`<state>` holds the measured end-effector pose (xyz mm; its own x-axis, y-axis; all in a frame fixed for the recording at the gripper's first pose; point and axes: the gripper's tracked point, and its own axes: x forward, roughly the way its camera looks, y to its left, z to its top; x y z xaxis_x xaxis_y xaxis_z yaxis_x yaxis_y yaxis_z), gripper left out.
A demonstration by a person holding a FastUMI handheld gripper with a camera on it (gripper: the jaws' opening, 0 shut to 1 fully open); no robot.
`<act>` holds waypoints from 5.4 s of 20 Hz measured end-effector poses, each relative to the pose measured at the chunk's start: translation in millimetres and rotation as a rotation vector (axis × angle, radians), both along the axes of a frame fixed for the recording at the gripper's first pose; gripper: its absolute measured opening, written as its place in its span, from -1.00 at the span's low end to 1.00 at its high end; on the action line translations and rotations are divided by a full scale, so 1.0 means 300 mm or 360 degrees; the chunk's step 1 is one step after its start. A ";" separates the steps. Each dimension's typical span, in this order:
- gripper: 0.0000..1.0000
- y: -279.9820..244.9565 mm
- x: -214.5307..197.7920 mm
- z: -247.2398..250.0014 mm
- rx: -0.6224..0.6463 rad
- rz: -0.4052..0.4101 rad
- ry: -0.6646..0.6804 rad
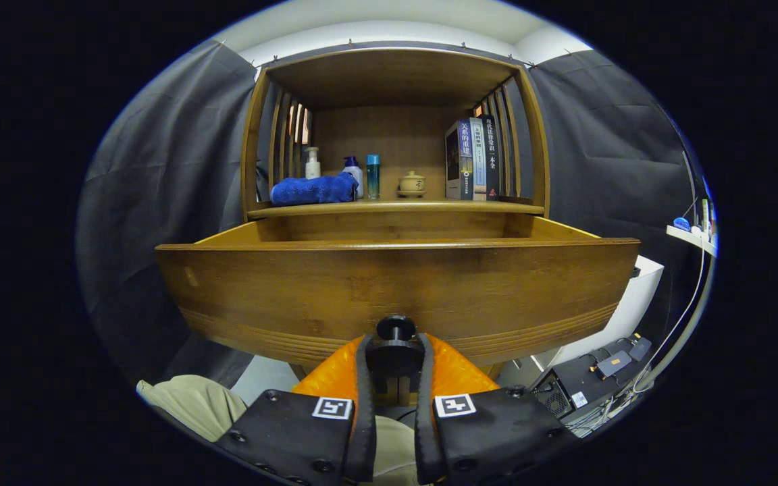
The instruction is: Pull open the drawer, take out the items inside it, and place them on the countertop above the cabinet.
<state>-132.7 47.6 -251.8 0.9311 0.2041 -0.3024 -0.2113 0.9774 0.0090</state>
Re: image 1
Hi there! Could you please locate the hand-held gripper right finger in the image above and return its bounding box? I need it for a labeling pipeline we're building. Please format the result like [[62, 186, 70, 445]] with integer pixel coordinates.
[[415, 332, 579, 485]]

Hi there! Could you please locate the blue towel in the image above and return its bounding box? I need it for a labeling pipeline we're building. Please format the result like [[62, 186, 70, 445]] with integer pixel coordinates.
[[270, 171, 359, 207]]

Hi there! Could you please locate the blue spine book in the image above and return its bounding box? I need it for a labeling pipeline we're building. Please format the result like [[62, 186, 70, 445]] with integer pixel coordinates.
[[444, 119, 475, 201]]

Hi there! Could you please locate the wooden drawer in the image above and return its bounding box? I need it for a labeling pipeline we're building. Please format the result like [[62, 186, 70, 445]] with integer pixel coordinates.
[[155, 216, 641, 406]]

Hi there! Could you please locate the wooden cabinet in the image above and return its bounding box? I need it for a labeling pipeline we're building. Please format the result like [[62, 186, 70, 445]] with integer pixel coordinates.
[[240, 47, 552, 222]]

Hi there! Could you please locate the white bottle with blue cap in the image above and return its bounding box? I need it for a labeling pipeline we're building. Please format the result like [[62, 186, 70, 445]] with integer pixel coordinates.
[[342, 156, 365, 200]]

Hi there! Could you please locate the wooden countertop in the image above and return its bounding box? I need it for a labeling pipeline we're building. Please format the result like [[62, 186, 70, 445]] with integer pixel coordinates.
[[247, 197, 545, 218]]

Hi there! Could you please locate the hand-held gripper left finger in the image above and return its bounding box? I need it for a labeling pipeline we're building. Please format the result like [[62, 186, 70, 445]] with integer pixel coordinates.
[[217, 332, 378, 485]]

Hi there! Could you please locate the white side table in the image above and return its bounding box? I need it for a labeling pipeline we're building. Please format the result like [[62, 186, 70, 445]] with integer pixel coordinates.
[[666, 223, 717, 257]]

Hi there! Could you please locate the tan lidded teacup with saucer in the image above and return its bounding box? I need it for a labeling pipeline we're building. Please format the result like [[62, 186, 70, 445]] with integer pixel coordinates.
[[397, 170, 427, 198]]

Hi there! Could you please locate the white cable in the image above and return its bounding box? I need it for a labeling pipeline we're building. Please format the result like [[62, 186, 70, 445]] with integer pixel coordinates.
[[632, 182, 708, 396]]

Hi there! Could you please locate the black computer case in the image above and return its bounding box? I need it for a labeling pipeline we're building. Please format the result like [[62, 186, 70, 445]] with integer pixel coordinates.
[[531, 335, 653, 431]]

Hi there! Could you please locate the pale spine book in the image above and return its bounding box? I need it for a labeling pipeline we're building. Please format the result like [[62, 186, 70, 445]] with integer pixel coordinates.
[[469, 117, 488, 201]]

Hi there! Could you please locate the black spine book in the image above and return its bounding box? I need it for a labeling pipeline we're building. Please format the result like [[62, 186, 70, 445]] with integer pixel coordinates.
[[481, 113, 500, 201]]

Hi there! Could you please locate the white box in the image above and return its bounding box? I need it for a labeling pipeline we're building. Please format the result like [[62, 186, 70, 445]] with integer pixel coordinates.
[[517, 255, 665, 369]]

